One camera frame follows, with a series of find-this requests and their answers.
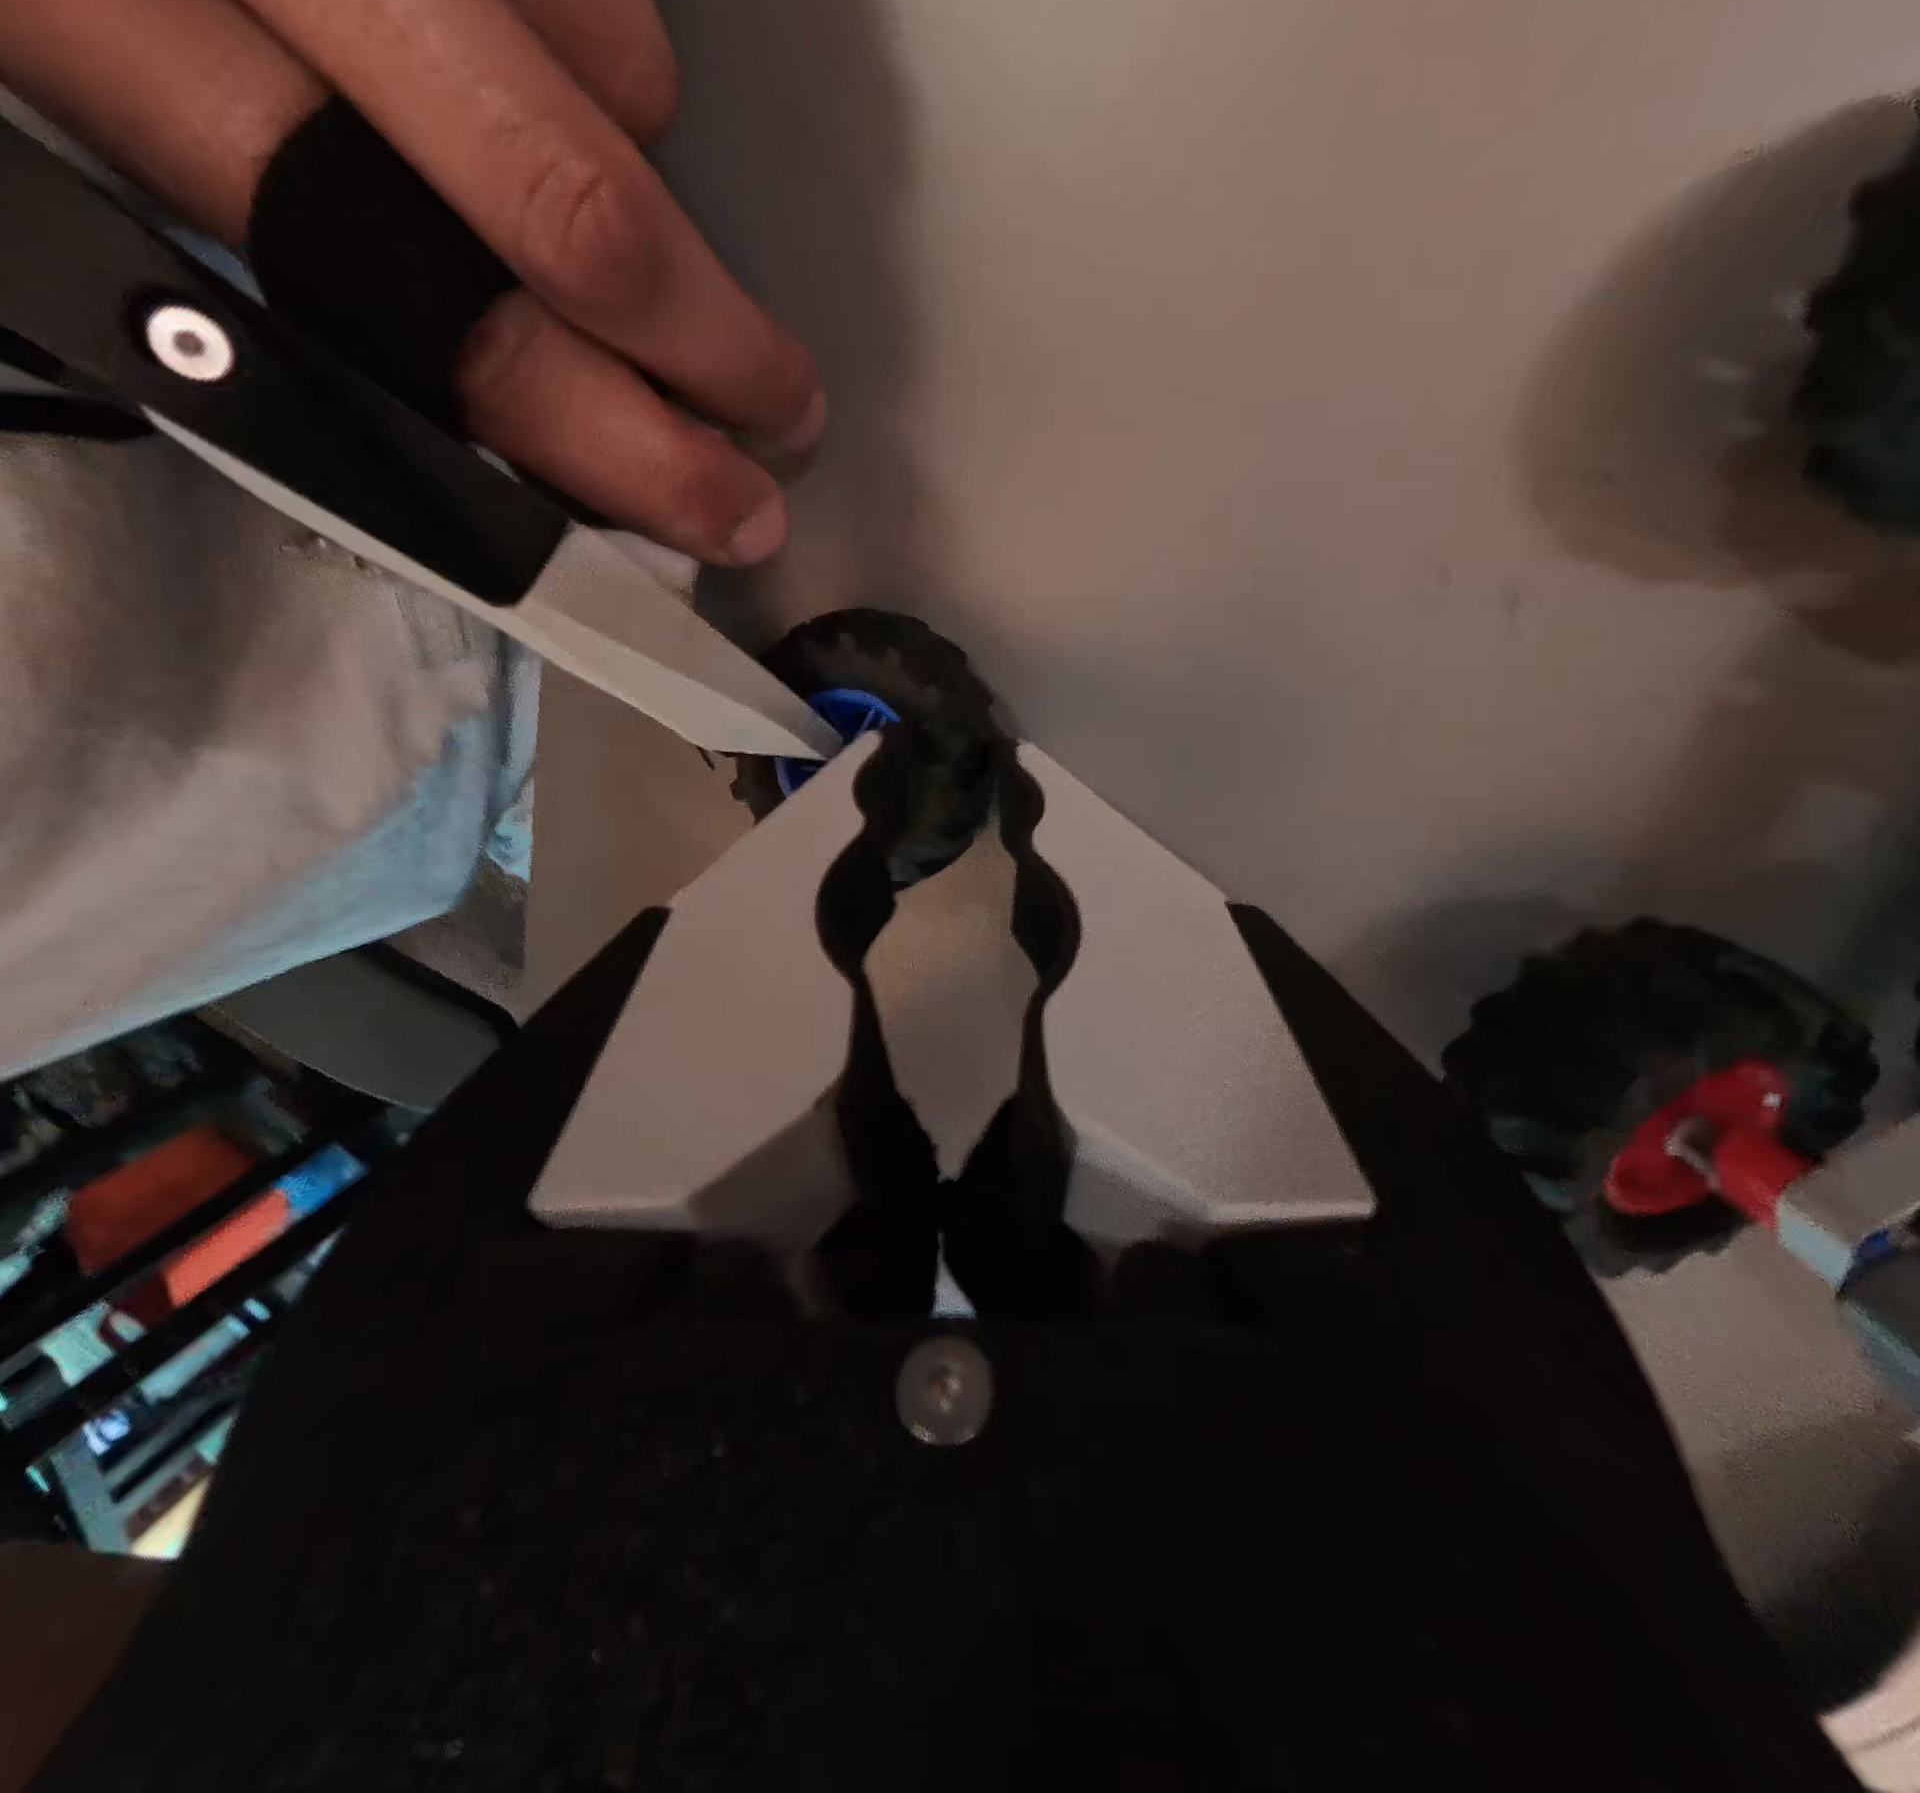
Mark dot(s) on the shelf with colourful boxes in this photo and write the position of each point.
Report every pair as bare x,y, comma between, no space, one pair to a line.
150,1208

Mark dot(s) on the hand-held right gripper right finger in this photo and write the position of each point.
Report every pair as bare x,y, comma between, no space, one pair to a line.
1200,1057

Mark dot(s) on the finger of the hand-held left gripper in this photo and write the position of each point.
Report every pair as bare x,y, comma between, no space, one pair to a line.
645,647

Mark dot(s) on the black lego truck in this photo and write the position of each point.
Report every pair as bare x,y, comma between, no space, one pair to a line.
1650,1012

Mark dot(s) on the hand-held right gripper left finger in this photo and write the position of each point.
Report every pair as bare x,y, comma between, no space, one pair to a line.
705,1057

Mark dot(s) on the black toy wheel blue rim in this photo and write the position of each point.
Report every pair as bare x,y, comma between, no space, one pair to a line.
930,690

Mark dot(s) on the person's left hand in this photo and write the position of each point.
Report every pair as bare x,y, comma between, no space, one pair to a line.
376,8

